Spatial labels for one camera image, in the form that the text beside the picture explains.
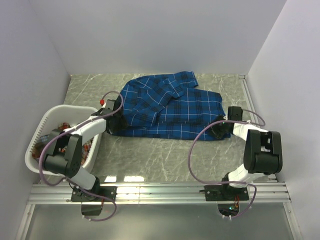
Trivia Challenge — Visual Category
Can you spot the aluminium mounting rail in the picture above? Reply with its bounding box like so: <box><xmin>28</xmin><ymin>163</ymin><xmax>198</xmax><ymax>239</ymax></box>
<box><xmin>27</xmin><ymin>182</ymin><xmax>291</xmax><ymax>205</ymax></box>

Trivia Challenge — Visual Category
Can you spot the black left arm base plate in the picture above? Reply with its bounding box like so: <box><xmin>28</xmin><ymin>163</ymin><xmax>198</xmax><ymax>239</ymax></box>
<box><xmin>70</xmin><ymin>186</ymin><xmax>117</xmax><ymax>203</ymax></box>

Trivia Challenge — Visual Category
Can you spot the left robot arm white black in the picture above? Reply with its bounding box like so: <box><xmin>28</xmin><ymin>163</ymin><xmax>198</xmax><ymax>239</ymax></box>
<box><xmin>38</xmin><ymin>96</ymin><xmax>128</xmax><ymax>201</ymax></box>

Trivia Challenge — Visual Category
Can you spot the red brown plaid shirt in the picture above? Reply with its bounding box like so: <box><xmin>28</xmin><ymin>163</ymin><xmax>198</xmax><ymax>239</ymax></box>
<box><xmin>31</xmin><ymin>121</ymin><xmax>96</xmax><ymax>161</ymax></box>

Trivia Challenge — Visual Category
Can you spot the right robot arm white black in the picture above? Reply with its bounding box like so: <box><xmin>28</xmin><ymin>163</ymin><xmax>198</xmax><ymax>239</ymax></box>
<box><xmin>204</xmin><ymin>123</ymin><xmax>283</xmax><ymax>201</ymax></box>

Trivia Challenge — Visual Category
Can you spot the white plastic laundry basket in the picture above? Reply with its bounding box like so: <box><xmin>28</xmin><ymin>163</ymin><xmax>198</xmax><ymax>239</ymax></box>
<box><xmin>24</xmin><ymin>104</ymin><xmax>102</xmax><ymax>174</ymax></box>

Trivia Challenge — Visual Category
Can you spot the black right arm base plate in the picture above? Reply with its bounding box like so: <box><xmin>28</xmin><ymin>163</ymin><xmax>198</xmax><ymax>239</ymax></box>
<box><xmin>199</xmin><ymin>184</ymin><xmax>249</xmax><ymax>202</ymax></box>

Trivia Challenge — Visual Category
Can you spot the blue plaid long sleeve shirt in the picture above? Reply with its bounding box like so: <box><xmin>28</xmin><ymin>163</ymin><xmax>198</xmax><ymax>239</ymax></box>
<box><xmin>114</xmin><ymin>71</ymin><xmax>225</xmax><ymax>140</ymax></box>

